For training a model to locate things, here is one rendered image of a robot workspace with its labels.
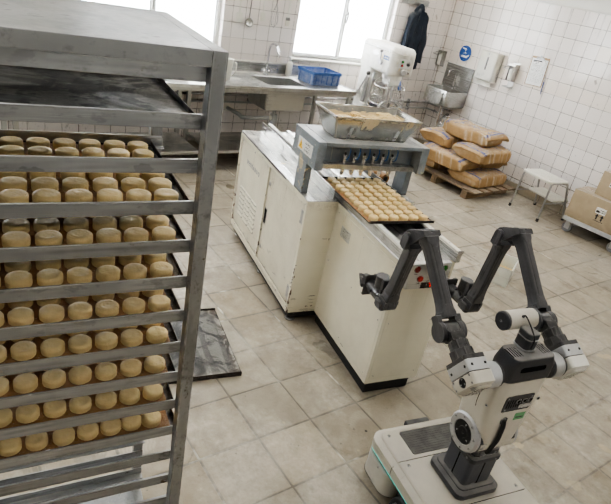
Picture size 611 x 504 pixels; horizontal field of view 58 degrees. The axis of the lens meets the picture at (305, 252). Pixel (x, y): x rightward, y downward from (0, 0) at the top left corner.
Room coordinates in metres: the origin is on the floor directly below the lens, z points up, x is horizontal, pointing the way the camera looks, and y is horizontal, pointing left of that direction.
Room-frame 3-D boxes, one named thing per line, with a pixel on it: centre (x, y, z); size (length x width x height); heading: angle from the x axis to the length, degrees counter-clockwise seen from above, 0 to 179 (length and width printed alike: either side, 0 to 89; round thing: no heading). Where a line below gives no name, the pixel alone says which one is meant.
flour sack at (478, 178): (6.42, -1.83, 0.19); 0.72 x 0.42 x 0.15; 134
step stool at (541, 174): (6.03, -2.47, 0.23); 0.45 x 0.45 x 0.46; 31
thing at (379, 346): (2.73, -0.44, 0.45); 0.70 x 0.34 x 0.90; 28
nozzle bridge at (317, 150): (3.18, -0.20, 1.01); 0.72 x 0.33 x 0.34; 118
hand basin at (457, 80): (7.53, -1.44, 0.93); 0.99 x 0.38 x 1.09; 39
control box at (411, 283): (2.41, -0.61, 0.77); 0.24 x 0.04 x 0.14; 118
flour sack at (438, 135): (6.85, -1.47, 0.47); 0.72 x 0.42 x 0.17; 130
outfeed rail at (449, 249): (3.35, -0.28, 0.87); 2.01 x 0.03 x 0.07; 28
